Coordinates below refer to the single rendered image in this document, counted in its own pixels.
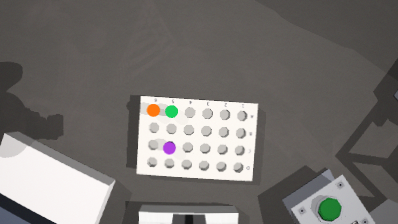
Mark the orange-capped tube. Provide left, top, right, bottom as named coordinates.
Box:
left=147, top=104, right=160, bottom=117

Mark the green-capped tube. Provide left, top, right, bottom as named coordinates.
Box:
left=165, top=105, right=178, bottom=118

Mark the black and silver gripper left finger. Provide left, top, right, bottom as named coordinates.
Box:
left=172, top=214, right=189, bottom=224

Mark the white tube rack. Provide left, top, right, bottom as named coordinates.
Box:
left=137, top=96, right=258, bottom=181

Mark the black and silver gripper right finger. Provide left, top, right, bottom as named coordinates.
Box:
left=189, top=214, right=206, bottom=224

